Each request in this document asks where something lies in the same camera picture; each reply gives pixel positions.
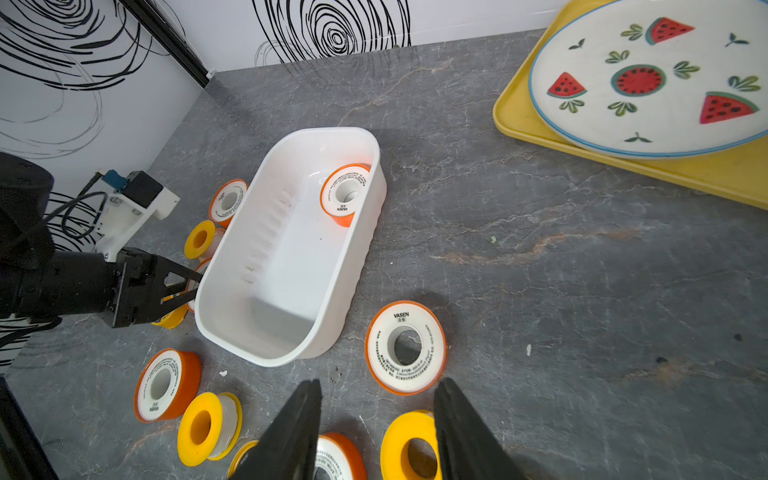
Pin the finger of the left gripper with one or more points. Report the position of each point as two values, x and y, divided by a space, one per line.
173 296
165 268

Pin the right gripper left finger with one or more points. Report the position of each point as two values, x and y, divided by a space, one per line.
287 449

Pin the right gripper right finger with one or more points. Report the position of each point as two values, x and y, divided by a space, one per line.
467 448

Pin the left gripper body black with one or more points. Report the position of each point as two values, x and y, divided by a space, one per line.
141 290

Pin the white plastic storage box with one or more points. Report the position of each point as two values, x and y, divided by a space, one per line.
282 280

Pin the orange sealing tape roll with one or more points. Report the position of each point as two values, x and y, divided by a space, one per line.
226 201
342 191
167 385
193 285
338 458
405 348

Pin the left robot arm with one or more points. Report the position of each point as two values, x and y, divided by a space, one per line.
42 284

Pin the yellow black tape roll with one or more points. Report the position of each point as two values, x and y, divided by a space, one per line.
172 319
240 456

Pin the yellow sealing tape roll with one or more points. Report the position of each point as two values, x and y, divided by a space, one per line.
394 459
203 241
210 428

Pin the yellow tray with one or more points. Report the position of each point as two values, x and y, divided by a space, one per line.
739 174

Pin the watermelon pattern plate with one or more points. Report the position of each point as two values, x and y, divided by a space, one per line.
656 79

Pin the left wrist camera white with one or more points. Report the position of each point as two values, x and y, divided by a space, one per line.
132 201

